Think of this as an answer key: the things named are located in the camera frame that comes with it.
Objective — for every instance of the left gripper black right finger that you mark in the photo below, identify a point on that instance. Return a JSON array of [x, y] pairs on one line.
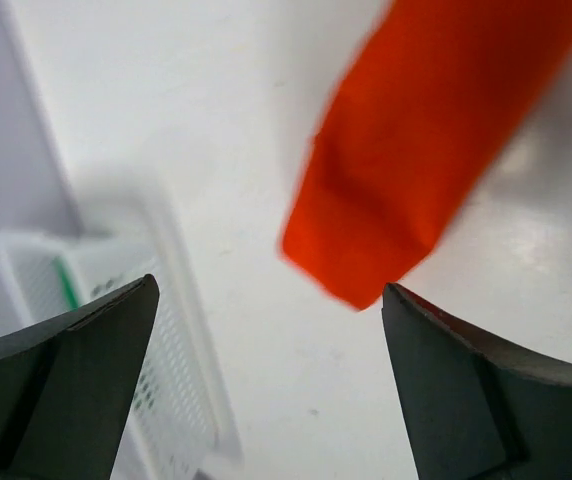
[[475, 405]]

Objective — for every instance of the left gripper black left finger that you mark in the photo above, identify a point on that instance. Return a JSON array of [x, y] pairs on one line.
[[67, 384]]

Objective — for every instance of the orange polo t shirt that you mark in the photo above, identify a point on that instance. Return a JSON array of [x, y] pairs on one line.
[[438, 90]]

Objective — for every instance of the white perforated plastic basket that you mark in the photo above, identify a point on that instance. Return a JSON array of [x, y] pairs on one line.
[[181, 413]]

